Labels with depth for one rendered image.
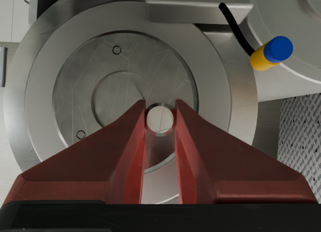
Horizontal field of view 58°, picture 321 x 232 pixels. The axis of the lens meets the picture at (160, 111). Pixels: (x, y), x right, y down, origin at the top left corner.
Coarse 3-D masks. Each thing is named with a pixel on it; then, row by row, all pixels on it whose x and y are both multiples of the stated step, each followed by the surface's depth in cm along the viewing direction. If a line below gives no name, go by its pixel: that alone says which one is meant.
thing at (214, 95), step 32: (128, 0) 16; (64, 32) 16; (96, 32) 16; (160, 32) 16; (192, 32) 16; (32, 64) 16; (192, 64) 16; (32, 96) 16; (224, 96) 16; (32, 128) 16; (224, 128) 16; (160, 192) 16
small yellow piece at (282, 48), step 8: (224, 8) 13; (232, 16) 13; (232, 24) 13; (240, 32) 13; (240, 40) 12; (272, 40) 10; (280, 40) 10; (288, 40) 10; (248, 48) 12; (264, 48) 10; (272, 48) 10; (280, 48) 10; (288, 48) 10; (256, 56) 11; (264, 56) 10; (272, 56) 10; (280, 56) 10; (288, 56) 10; (256, 64) 11; (264, 64) 11; (272, 64) 10
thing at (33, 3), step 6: (30, 0) 17; (36, 0) 17; (42, 0) 18; (48, 0) 19; (54, 0) 20; (30, 6) 17; (36, 6) 17; (42, 6) 18; (48, 6) 19; (30, 12) 17; (36, 12) 17; (42, 12) 18; (30, 18) 17; (36, 18) 17
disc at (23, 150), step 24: (72, 0) 17; (96, 0) 17; (144, 0) 17; (48, 24) 17; (216, 24) 17; (24, 48) 17; (216, 48) 17; (240, 48) 17; (24, 72) 17; (240, 72) 16; (24, 96) 17; (240, 96) 16; (24, 120) 17; (240, 120) 16; (24, 144) 17; (24, 168) 17
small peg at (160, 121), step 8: (152, 104) 12; (160, 104) 12; (152, 112) 12; (160, 112) 12; (168, 112) 12; (152, 120) 12; (160, 120) 12; (168, 120) 12; (152, 128) 12; (160, 128) 12; (168, 128) 12
